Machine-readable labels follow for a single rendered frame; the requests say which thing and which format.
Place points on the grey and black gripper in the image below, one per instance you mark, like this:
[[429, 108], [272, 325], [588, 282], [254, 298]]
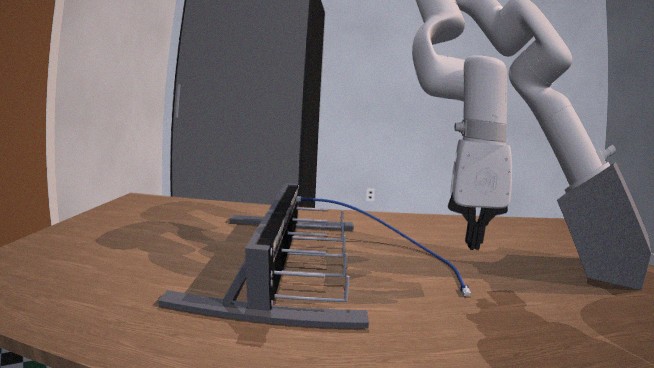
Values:
[[485, 181]]

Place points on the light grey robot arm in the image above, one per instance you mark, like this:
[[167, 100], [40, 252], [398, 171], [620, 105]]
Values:
[[484, 85]]

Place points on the white network cable plug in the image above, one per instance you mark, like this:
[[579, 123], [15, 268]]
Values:
[[465, 291]]

